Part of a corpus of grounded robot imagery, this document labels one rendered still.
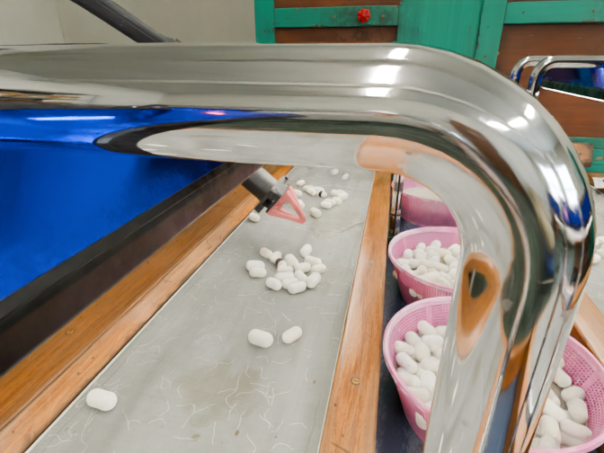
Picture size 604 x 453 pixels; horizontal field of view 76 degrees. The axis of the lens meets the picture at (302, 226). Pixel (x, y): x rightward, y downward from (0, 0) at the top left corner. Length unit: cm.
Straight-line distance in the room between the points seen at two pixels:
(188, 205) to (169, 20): 253
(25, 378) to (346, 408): 38
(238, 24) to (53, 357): 214
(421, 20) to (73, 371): 132
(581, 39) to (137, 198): 148
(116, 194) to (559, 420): 52
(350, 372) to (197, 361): 21
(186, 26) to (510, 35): 180
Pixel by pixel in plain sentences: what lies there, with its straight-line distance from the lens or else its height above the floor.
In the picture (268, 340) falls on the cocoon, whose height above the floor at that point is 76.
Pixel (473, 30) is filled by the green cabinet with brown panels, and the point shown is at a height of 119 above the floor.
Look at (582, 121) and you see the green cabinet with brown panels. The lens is 159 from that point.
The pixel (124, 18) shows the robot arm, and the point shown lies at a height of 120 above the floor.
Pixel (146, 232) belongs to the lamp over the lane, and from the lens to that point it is 17.
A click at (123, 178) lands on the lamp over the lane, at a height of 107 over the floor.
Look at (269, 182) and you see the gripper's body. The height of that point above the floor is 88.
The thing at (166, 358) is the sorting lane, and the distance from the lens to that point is 59.
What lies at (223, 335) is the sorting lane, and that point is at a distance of 60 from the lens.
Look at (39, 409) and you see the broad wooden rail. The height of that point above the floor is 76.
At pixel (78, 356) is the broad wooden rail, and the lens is 60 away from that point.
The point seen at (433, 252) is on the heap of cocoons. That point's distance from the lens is 85.
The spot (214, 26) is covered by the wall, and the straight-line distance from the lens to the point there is 256.
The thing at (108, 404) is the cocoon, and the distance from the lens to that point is 53.
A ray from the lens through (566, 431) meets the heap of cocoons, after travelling 57.
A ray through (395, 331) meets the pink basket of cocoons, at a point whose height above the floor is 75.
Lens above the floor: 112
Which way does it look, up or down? 24 degrees down
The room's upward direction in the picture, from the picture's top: straight up
